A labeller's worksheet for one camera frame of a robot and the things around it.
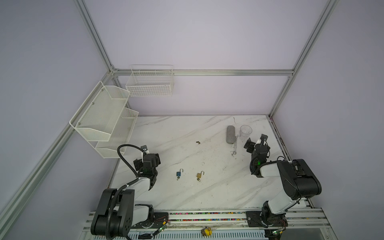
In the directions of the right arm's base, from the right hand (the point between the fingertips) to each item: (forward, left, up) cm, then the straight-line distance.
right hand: (256, 139), depth 93 cm
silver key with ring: (-22, +37, -11) cm, 44 cm away
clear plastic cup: (+13, +2, -7) cm, 15 cm away
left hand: (-12, +69, -2) cm, 70 cm away
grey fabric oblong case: (+10, +14, -7) cm, 18 cm away
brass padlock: (-20, +36, -10) cm, 42 cm away
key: (-21, +49, -10) cm, 54 cm away
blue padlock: (-19, +49, -10) cm, 53 cm away
